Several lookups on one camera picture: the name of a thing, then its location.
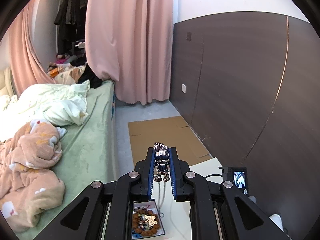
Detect white duvet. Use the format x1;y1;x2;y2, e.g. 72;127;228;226
0;79;91;127

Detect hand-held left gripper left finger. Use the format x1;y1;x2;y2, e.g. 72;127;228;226
18;146;154;240

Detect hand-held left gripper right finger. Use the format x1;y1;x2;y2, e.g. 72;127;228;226
169;146;288;240

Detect hanging dark clothes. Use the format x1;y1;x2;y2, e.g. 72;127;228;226
53;0;88;53

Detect bed with green sheet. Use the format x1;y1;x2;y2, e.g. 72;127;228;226
49;80;118;233

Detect black clothes pile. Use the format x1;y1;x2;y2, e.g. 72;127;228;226
77;64;104;89

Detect flat cardboard sheet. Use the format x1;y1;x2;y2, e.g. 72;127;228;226
128;115;212;167

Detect peach fleece blanket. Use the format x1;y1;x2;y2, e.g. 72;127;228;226
0;119;67;233

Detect brown bead bracelet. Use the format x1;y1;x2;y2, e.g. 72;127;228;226
133;212;161;236

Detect wide pink curtain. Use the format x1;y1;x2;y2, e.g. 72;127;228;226
85;0;174;105

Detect silver robot pendant necklace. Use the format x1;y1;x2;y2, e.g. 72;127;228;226
153;142;173;218

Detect black jewelry box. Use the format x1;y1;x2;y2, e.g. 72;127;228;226
129;198;167;239

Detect narrow pink curtain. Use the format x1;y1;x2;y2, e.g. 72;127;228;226
9;5;55;97

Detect gold butterfly pendant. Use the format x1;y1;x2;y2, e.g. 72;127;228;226
144;214;158;227

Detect pile of plush toys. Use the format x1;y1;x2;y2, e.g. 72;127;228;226
47;52;87;84

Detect white slipper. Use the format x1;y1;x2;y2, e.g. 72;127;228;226
269;214;284;232

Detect beige padded headboard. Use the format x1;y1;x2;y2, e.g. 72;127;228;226
0;67;17;98

